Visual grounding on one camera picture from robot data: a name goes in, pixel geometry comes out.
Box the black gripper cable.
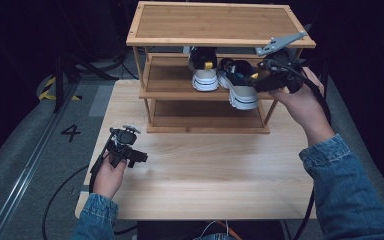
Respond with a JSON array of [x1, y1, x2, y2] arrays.
[[41, 133, 138, 240], [266, 61, 333, 240]]

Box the person's blue jeans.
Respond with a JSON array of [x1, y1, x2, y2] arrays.
[[193, 233, 238, 240]]

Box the black metal stand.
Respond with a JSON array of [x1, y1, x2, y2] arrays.
[[52, 46, 120, 114]]

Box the orange cable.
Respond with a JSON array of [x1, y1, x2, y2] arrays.
[[208, 219, 245, 240]]

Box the person's right hand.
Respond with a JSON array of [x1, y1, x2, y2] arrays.
[[267, 66, 336, 148]]

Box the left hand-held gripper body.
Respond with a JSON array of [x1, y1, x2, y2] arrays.
[[104, 125, 141, 169]]

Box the yellow and black floor tape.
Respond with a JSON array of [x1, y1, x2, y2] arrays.
[[38, 76, 83, 102]]

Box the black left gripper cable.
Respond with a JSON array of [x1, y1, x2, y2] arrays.
[[41, 133, 138, 240]]

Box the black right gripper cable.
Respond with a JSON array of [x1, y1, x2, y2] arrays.
[[266, 61, 333, 240]]

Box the metal floor rail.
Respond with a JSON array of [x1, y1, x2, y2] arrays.
[[0, 83, 78, 240]]

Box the navy and white sneaker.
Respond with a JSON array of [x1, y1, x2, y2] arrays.
[[188, 46, 220, 93], [217, 58, 260, 111]]

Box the person's left hand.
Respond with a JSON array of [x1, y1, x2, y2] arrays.
[[92, 151, 128, 200]]

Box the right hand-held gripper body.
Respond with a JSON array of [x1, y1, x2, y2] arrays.
[[255, 30, 308, 94]]

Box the wooden shoe rack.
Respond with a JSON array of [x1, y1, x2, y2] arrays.
[[125, 0, 317, 135]]

